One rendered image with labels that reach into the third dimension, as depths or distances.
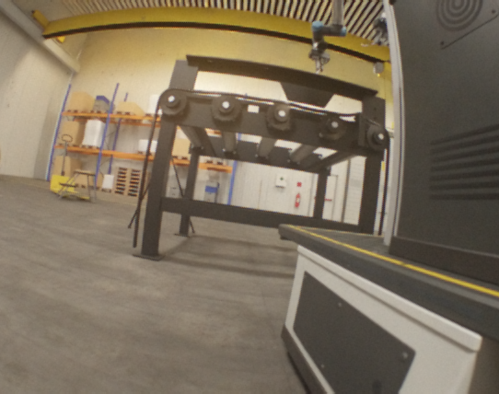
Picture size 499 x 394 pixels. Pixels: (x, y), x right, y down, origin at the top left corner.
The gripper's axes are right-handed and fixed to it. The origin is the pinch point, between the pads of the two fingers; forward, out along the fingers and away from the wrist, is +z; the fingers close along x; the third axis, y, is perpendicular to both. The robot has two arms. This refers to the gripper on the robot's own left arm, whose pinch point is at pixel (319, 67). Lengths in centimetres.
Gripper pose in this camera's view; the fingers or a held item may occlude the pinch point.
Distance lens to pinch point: 162.4
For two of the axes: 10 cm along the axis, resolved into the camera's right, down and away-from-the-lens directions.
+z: -1.2, 9.6, -2.4
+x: -9.8, -1.5, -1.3
